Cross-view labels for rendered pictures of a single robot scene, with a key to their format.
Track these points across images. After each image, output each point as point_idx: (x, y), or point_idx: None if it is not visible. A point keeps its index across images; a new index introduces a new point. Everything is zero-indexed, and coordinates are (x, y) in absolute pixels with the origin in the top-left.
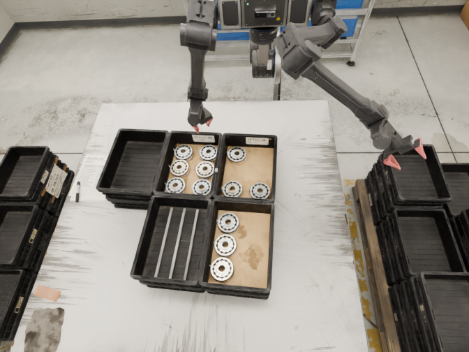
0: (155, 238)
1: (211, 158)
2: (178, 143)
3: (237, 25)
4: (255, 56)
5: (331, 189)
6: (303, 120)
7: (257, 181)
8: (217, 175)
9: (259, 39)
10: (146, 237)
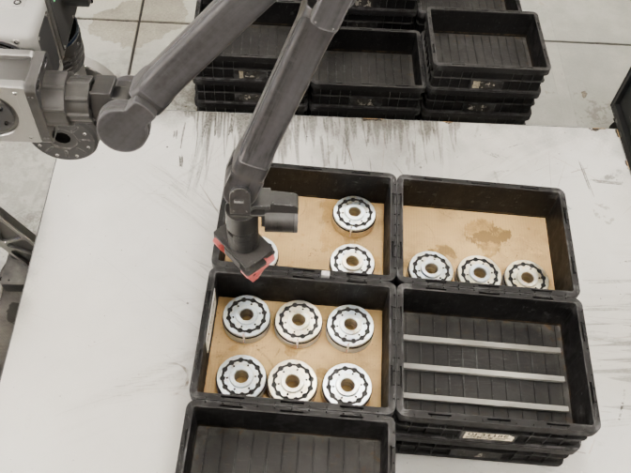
0: None
1: (266, 307)
2: None
3: (59, 64)
4: None
5: (311, 131)
6: (125, 154)
7: (322, 223)
8: (338, 273)
9: (79, 54)
10: None
